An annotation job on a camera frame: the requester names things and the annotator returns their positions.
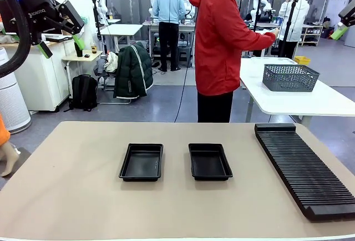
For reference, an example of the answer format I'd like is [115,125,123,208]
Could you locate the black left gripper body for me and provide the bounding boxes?
[13,0,60,24]

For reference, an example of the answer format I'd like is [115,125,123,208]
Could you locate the black plastic ESD tray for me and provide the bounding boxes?
[118,143,164,183]
[187,143,234,182]

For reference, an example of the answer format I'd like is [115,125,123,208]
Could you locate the red-sleeved right forearm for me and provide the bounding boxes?
[248,33,277,51]

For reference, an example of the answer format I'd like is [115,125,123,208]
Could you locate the dark flat keyboard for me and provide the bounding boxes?
[41,33,74,43]

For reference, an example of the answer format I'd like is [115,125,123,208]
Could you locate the small wooden side table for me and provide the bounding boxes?
[61,49,104,100]

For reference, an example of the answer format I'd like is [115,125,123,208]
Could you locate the low wooden shelf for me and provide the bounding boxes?
[299,23,325,47]

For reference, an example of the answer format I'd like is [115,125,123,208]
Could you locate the white cabinet with wooden top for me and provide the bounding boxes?
[13,41,72,113]

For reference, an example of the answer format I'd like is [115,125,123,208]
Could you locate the person in white jacket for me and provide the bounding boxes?
[277,0,310,58]

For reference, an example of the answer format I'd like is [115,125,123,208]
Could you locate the white background desk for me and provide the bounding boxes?
[99,23,144,53]

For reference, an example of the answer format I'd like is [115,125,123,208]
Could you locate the grey office chair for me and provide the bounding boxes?
[93,57,117,91]

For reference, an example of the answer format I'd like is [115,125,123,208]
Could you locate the white cloth bag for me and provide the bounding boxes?
[105,51,120,73]

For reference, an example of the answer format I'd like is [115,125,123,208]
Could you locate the black tripod stand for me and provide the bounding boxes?
[251,0,264,58]
[278,0,299,58]

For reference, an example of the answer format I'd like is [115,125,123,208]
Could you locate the yellow plastic bin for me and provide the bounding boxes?
[293,56,311,66]

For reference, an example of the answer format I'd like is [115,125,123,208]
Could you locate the black backpack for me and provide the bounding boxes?
[63,74,99,113]

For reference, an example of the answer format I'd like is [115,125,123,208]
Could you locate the dark green padded jacket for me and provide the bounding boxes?
[113,42,154,99]

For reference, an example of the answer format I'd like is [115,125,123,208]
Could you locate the grey plastic woven basket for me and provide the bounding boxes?
[262,63,321,93]

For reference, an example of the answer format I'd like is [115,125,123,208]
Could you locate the man in light blue sweater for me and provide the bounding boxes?
[151,0,186,72]

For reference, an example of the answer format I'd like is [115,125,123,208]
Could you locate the orange cloth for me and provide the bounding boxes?
[0,114,11,146]

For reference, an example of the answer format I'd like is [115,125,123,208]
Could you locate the black step stool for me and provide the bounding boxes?
[177,45,194,68]

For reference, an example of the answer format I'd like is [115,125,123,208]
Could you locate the beige mannequin foot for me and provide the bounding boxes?
[0,142,21,177]

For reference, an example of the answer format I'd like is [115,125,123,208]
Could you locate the person in red jacket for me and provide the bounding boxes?
[188,0,280,123]

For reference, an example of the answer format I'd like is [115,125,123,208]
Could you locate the black slotted board rack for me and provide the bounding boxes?
[254,123,355,222]

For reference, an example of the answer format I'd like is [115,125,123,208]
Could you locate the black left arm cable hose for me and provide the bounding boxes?
[0,0,32,78]

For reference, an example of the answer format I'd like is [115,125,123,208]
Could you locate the thin black hanging cable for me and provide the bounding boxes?
[173,0,211,123]

